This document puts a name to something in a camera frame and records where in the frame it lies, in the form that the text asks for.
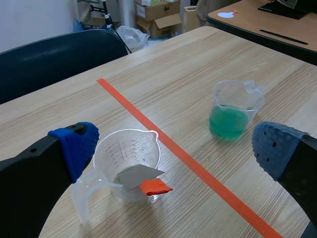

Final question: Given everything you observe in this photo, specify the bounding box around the grey metal plate orange handle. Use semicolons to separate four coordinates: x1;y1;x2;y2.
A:
116;164;173;196

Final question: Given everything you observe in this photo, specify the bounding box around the brown desk with black edge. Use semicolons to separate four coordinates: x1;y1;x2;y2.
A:
205;0;317;66

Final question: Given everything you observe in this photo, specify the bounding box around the white plastic bag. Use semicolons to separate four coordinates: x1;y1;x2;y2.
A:
116;25;150;49

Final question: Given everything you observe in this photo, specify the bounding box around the clear beaker with blue liquid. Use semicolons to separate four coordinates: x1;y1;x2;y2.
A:
209;79;267;139

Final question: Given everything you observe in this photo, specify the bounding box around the dark blue chair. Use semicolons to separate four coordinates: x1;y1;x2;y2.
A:
0;29;129;105

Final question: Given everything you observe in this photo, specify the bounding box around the open brown cardboard box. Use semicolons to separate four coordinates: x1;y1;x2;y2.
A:
136;13;183;38

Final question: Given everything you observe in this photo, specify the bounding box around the tall brown cardboard box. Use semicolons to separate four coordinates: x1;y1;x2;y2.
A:
183;5;200;34

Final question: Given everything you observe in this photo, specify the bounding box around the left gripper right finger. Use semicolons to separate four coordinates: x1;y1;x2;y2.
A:
251;121;317;238

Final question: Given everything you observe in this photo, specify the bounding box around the stacked brown cardboard box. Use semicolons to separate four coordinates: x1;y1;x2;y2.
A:
134;0;181;21

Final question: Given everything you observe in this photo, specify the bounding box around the empty clear plastic beaker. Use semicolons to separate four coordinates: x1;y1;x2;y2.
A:
71;128;165;225

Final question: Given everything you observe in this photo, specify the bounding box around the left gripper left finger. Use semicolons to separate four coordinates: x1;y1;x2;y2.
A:
0;121;101;238

